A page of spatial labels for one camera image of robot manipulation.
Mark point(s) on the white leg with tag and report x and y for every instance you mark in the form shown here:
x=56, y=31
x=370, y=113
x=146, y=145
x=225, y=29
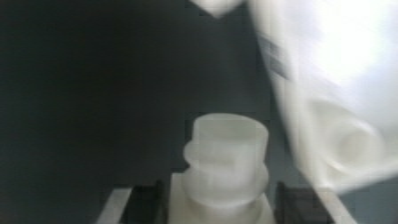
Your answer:
x=218, y=189

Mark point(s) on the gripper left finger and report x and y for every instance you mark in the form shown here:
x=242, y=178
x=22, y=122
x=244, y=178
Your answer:
x=136, y=205

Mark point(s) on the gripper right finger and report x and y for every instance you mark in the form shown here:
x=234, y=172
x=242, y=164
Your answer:
x=310, y=207

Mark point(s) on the white U-shaped fence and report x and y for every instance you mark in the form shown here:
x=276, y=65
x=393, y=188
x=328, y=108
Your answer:
x=218, y=7

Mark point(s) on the white square tabletop part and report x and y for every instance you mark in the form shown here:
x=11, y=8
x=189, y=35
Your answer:
x=329, y=44

